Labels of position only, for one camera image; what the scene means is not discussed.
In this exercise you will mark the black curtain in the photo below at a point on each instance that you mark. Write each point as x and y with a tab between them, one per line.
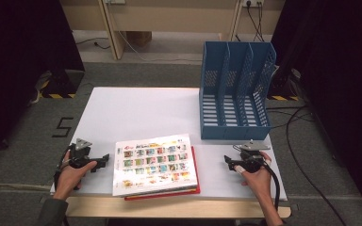
22	62
336	62

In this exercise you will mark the person's left hand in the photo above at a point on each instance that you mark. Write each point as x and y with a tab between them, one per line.
70	179

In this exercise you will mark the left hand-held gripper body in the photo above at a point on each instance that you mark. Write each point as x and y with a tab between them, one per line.
80	155

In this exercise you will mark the wooden table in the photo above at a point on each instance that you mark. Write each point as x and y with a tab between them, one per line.
169	208

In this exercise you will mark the white wall outlet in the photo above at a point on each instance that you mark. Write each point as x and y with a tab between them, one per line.
253	2
114	1

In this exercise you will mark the blue file rack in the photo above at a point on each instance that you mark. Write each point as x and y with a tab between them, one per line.
232	132

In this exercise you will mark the beige wooden desk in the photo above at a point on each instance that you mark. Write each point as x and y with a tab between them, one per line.
176	15

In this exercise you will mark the white picture book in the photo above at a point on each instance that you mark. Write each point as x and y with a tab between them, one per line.
154	163

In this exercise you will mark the red book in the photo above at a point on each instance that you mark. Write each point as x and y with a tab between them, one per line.
198	189

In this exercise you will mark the white table cover board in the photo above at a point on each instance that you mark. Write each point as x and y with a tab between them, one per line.
132	113

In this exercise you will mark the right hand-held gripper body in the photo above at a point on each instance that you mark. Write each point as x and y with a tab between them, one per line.
251	160

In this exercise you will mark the person's right hand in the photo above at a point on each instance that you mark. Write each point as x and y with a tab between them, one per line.
259	180

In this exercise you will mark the black yellow striped stand base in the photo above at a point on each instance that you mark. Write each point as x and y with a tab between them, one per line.
62	84
279	91

